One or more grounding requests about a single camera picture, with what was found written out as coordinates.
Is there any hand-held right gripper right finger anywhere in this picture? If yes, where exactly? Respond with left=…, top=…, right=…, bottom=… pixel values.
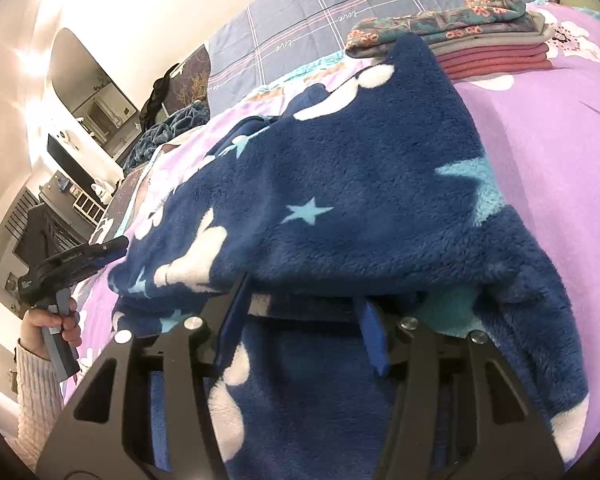
left=356, top=298, right=567, bottom=480

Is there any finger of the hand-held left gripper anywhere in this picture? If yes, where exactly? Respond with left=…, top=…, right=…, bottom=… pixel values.
left=86, top=236, right=130, bottom=267

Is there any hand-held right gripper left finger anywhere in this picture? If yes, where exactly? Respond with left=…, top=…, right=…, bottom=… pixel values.
left=35, top=273, right=254, bottom=480

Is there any navy fleece starry garment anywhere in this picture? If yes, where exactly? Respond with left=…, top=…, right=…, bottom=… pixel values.
left=107, top=35, right=593, bottom=480

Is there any person's left hand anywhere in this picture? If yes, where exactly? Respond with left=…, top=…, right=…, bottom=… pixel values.
left=19, top=297, right=84, bottom=362

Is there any dark slatted cabinet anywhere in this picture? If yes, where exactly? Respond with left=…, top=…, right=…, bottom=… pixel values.
left=4, top=187, right=97, bottom=273

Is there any white grid organizer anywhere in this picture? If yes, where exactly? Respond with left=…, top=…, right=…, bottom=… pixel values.
left=71, top=194, right=107, bottom=224

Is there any teal fleece blanket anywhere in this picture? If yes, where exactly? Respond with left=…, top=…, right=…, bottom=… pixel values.
left=122, top=100, right=212, bottom=173

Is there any black bag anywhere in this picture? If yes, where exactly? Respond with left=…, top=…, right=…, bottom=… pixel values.
left=139, top=62, right=182, bottom=128

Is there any dark floral pillow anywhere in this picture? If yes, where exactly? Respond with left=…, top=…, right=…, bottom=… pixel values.
left=162, top=42, right=212, bottom=111

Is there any turquoise patterned bedcover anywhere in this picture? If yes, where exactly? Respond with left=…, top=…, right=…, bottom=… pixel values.
left=240, top=52, right=361, bottom=111

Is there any purple floral bedsheet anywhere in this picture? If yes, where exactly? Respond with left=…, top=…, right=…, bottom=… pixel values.
left=62, top=0, right=600, bottom=466

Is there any folded pink-red garment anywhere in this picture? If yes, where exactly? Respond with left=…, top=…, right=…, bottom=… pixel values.
left=436, top=42, right=556, bottom=82

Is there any folded floral garment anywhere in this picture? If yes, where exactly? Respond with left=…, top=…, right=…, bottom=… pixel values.
left=345, top=0, right=538, bottom=59

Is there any folded grey garment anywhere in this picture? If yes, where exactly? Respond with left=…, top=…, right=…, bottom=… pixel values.
left=427, top=10, right=557, bottom=54

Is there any black wall screen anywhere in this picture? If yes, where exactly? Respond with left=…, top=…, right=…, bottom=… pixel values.
left=46, top=133, right=95, bottom=187

